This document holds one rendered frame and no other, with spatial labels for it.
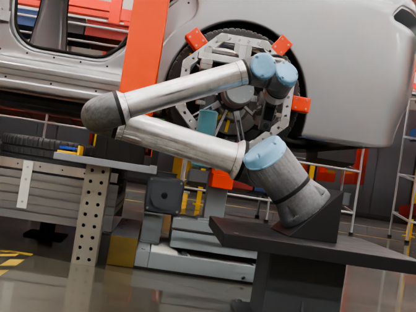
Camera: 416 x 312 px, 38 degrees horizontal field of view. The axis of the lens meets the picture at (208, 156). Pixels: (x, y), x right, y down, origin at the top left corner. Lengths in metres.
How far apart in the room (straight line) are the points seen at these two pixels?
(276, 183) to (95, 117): 0.63
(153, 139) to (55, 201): 0.91
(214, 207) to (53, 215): 0.77
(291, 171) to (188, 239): 1.00
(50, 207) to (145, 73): 0.76
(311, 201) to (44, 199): 1.37
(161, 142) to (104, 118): 0.24
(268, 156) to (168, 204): 1.05
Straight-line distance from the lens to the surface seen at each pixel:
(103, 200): 2.59
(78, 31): 7.14
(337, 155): 7.15
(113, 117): 1.97
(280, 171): 1.98
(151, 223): 2.98
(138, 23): 2.84
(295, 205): 2.00
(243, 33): 3.00
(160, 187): 2.91
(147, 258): 2.69
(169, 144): 2.11
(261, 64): 2.04
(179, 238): 2.86
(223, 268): 2.72
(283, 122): 2.89
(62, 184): 2.88
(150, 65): 2.80
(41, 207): 2.90
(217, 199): 2.99
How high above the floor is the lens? 0.46
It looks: 1 degrees up
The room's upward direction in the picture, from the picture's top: 9 degrees clockwise
